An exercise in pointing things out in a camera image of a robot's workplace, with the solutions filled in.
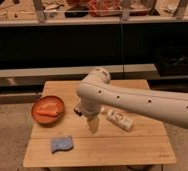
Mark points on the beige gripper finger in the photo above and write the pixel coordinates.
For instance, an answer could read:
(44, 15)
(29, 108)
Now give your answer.
(93, 124)

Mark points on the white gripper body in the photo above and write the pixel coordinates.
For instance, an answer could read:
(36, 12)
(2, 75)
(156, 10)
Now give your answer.
(90, 108)

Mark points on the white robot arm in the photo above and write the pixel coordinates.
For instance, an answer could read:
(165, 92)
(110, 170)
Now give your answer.
(95, 90)

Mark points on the black chocolate bar packet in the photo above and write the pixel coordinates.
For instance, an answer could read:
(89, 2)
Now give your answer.
(77, 110)

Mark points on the white tube bottle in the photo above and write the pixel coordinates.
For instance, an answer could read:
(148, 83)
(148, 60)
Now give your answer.
(119, 119)

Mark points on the wooden table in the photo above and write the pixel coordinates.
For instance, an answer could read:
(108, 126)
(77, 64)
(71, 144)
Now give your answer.
(147, 143)

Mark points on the orange carrot in bowl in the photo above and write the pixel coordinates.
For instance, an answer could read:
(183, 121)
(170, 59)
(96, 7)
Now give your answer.
(48, 110)

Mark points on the orange bowl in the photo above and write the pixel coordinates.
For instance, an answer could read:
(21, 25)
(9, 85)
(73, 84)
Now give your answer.
(47, 100)

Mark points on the long grey bench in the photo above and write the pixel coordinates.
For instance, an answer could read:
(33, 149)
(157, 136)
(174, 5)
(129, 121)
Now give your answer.
(37, 76)

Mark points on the black object on shelf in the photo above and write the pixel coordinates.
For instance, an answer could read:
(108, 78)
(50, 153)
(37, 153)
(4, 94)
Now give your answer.
(76, 11)

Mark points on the red object on shelf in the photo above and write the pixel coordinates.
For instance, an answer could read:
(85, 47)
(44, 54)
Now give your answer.
(102, 8)

